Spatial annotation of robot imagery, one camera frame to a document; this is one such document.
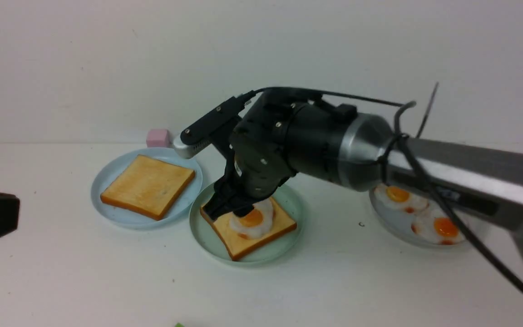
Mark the fried egg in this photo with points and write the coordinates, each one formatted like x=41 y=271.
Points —
x=257 y=223
x=434 y=227
x=397 y=199

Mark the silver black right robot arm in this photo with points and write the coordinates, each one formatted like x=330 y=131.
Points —
x=485 y=183

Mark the toast slice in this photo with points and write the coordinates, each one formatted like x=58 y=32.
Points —
x=238 y=247
x=148 y=186

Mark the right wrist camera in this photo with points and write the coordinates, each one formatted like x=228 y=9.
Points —
x=214 y=128

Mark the pink cube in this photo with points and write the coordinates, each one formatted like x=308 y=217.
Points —
x=158 y=138

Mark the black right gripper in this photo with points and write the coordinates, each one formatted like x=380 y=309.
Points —
x=286 y=132

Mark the grey plate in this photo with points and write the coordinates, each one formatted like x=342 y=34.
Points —
x=399 y=224

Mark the light blue plate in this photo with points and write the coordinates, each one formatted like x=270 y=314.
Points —
x=127 y=219

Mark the mint green plate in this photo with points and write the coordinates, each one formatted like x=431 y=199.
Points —
x=211 y=245

